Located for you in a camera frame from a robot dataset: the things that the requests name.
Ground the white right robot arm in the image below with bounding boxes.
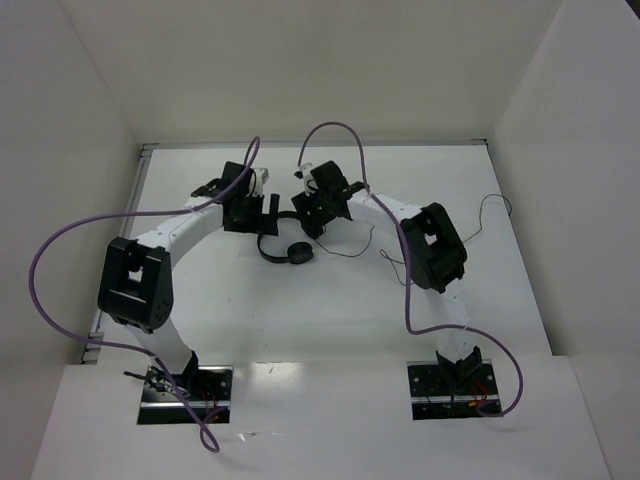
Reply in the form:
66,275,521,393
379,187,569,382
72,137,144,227
292,189,481,394

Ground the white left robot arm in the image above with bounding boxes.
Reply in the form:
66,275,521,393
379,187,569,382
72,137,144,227
97,185,280,398

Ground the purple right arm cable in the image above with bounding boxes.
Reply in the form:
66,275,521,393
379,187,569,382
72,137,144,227
297,121,526,417

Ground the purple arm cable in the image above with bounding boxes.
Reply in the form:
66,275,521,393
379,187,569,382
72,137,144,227
28,135,261,453
297,121,526,417

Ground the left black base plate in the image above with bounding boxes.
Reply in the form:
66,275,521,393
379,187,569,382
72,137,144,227
123,366,233,425

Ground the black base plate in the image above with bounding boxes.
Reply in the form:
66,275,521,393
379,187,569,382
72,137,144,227
123,366,233,425
407,361,502,421

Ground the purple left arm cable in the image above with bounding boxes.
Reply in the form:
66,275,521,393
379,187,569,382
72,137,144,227
28,135,261,453

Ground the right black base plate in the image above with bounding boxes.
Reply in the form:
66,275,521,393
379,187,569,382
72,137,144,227
407,361,502,421

